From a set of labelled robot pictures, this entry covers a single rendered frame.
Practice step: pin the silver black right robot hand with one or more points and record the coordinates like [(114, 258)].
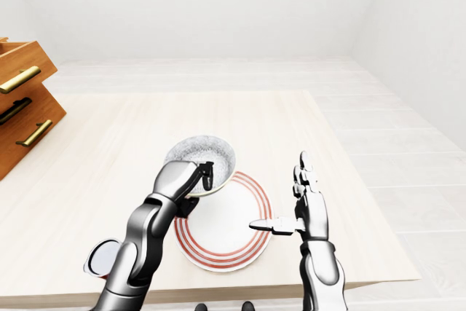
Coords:
[(314, 212)]

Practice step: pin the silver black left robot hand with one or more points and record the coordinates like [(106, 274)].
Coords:
[(174, 180)]

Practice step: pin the speckled patterned bowl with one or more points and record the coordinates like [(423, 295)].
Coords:
[(204, 149)]

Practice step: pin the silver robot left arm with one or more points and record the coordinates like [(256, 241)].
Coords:
[(145, 238)]

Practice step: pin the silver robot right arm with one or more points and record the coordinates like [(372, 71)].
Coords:
[(324, 271)]

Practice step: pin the white plate with red rings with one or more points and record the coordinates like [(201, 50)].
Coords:
[(225, 223)]

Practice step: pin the white and red mug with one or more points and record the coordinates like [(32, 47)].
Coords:
[(102, 256)]

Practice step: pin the small dark rounded shape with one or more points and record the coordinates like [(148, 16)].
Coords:
[(248, 306), (200, 307)]

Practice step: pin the closed wooden drawer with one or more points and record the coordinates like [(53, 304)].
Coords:
[(47, 132), (38, 98)]

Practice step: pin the wooden cabinet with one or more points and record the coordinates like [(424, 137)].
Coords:
[(32, 136)]

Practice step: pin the open wooden drawer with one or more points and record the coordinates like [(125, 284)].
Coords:
[(29, 59)]

